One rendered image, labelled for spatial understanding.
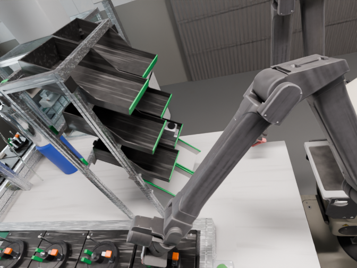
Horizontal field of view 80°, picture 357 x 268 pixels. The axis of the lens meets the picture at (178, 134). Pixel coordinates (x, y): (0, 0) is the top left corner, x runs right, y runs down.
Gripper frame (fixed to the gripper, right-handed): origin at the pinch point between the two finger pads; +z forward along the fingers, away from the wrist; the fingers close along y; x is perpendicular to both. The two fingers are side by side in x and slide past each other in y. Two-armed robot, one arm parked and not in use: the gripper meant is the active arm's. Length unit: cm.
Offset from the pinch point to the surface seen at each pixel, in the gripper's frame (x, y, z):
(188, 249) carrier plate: 15.4, -4.0, 5.4
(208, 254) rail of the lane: 21.8, -2.6, 2.0
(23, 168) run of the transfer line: -82, -57, 85
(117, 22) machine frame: -53, -166, 12
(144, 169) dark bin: -8.2, -24.0, -8.7
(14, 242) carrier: -55, -6, 54
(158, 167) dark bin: -3.7, -25.8, -9.6
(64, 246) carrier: -30.4, -4.4, 36.3
